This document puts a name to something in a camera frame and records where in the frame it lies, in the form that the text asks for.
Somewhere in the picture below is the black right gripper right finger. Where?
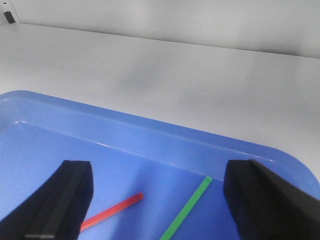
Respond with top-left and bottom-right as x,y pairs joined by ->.
223,159 -> 320,240

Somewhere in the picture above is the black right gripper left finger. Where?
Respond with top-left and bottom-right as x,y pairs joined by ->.
0,160 -> 94,240

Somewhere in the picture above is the red plastic spoon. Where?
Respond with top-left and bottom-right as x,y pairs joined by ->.
80,192 -> 144,232

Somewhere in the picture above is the green plastic spoon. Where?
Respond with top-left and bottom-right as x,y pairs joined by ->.
160,176 -> 213,240

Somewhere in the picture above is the grey cabinet shelf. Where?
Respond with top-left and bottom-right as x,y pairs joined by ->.
0,23 -> 320,176

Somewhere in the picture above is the blue plastic tray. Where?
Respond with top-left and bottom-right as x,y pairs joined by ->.
0,91 -> 320,240

